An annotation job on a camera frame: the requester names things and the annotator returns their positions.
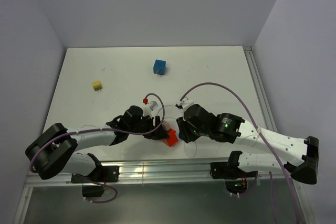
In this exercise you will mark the aluminium rail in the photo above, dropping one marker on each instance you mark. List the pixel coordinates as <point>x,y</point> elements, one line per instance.
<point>261,94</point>
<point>145,172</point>

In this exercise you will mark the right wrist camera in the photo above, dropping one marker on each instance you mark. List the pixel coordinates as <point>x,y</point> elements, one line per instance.
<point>184,104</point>

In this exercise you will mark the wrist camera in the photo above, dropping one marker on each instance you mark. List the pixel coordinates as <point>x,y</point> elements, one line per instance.
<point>149,107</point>
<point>184,104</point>

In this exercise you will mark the pink plug charger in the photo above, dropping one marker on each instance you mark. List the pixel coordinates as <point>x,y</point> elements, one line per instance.
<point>166,125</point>

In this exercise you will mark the yellow plug adapter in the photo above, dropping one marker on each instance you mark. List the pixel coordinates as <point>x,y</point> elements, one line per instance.
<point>97,85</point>

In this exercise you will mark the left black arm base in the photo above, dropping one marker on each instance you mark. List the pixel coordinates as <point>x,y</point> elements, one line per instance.
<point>95,184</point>

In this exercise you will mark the aluminium front rail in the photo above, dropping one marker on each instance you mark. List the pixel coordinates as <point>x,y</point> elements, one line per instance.
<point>145,172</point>

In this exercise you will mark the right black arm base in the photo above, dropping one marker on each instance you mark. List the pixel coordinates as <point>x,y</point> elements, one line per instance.
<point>237,182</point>

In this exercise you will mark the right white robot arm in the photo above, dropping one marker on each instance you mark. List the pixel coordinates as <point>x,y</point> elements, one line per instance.
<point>298,156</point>

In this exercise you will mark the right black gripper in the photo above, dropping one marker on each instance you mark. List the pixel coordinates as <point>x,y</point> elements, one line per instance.
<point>184,134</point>

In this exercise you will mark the blue cube socket adapter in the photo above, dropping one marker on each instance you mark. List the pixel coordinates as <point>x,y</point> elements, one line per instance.
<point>159,67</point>

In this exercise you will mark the red cube socket adapter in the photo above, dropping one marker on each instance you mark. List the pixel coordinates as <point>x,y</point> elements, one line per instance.
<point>172,139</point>

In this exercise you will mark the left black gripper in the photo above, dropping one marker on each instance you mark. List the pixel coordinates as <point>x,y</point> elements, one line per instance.
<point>159,133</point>

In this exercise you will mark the aluminium right side rail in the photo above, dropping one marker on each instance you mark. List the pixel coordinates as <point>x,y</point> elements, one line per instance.
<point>261,94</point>

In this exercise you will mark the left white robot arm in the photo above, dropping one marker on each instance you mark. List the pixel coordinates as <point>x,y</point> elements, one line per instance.
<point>58,149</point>

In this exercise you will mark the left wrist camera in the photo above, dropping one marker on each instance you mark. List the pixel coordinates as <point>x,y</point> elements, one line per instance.
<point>149,107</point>

